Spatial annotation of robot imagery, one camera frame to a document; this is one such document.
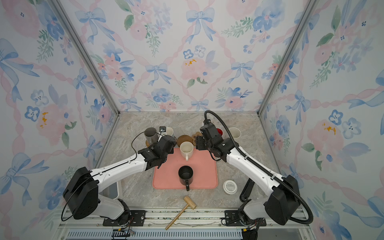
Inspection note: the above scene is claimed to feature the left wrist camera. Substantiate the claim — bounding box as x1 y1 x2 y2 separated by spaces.
159 126 167 138

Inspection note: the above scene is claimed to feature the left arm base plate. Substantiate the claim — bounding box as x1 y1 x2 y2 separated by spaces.
103 210 146 227

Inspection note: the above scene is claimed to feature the red interior white mug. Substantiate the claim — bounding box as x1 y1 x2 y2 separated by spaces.
217 128 224 136

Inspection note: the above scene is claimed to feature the black mug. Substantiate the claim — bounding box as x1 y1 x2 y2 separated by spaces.
178 166 194 191

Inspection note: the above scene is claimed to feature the brown cork round coaster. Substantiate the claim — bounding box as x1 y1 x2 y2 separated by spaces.
177 135 193 147

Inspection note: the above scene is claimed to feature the paw shaped wooden coaster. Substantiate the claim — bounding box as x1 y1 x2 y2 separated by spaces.
192 132 202 146

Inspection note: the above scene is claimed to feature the right arm black hose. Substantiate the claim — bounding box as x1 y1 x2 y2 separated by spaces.
203 110 314 225

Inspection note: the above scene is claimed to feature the white round lidded jar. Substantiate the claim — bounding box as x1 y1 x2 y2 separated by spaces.
223 180 238 195

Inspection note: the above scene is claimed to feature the black stapler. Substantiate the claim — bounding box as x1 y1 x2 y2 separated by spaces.
240 179 255 203

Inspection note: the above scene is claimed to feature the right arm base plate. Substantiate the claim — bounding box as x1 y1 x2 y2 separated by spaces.
221 210 267 227

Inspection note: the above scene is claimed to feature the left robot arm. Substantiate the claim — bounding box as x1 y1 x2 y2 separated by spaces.
63 135 177 226

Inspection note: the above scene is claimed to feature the grey mug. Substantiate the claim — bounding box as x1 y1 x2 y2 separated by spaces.
144 127 159 146

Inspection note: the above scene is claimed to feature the wooden mallet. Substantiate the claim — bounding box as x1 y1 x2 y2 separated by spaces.
164 195 197 231

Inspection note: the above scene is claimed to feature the blue handled cream mug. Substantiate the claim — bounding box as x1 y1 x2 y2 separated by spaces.
166 127 174 137

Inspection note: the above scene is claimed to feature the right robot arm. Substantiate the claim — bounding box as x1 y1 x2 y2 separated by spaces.
197 120 301 225

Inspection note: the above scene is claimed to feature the pink tray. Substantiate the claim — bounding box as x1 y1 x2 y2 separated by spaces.
152 148 218 190

